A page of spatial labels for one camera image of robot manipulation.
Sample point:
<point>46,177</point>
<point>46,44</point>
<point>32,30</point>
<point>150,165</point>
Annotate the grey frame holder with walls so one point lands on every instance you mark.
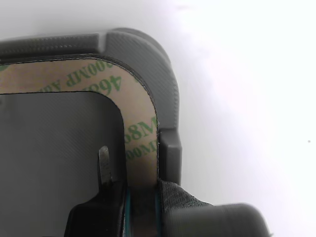
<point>49,148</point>

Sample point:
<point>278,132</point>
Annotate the black gripper finger with tab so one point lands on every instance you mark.
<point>98,217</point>

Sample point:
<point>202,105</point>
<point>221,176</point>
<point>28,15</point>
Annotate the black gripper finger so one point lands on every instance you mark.
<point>209,222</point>

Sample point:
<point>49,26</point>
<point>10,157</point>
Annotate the rectangular frame with tan liner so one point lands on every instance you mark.
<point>138,103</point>

